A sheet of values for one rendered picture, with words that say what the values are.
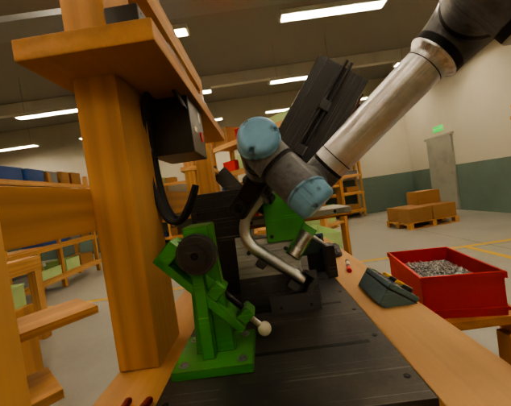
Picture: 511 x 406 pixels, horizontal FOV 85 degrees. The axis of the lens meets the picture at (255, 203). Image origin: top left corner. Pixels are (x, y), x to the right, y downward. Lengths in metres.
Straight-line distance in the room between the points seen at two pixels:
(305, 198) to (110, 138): 0.42
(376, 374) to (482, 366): 0.16
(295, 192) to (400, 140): 10.73
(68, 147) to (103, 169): 11.08
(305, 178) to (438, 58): 0.30
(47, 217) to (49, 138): 11.58
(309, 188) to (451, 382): 0.35
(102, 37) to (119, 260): 0.42
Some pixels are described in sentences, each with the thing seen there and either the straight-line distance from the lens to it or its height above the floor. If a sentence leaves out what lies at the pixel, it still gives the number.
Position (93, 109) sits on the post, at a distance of 0.69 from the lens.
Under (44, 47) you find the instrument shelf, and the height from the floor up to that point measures 1.52.
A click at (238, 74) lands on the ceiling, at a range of 8.32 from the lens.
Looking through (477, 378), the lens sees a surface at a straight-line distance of 0.58.
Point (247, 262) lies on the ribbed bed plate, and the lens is 0.82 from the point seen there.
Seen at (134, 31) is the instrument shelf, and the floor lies 1.52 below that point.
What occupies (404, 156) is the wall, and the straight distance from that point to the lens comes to 11.15.
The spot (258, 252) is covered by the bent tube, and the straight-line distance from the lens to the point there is 0.77.
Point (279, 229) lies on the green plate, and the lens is 0.81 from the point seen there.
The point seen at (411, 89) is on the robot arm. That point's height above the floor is 1.36.
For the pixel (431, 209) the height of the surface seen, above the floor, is 0.35.
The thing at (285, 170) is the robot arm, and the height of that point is 1.25.
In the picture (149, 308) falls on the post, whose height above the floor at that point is 1.01.
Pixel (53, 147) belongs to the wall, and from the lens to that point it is 12.02.
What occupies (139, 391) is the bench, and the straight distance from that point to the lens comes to 0.66.
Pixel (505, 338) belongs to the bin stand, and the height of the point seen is 0.73.
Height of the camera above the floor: 1.21
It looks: 2 degrees down
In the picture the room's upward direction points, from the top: 8 degrees counter-clockwise
